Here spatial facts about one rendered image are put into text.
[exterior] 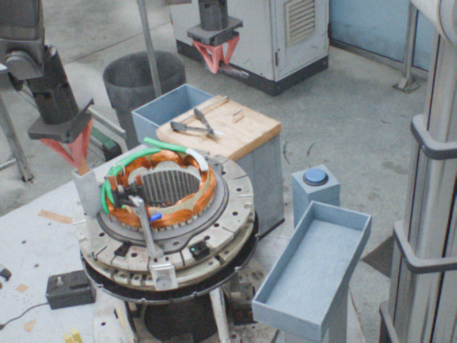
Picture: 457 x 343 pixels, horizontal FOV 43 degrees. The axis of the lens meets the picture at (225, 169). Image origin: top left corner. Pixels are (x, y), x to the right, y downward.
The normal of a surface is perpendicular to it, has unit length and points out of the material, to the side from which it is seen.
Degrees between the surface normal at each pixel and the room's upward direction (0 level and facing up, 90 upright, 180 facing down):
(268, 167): 90
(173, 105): 90
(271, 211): 90
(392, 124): 0
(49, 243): 0
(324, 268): 0
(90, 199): 90
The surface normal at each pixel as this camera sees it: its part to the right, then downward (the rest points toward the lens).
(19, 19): 0.20, 0.80
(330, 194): 0.34, 0.54
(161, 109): 0.68, 0.38
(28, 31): 0.15, 0.91
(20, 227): -0.10, -0.80
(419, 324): 0.06, 0.59
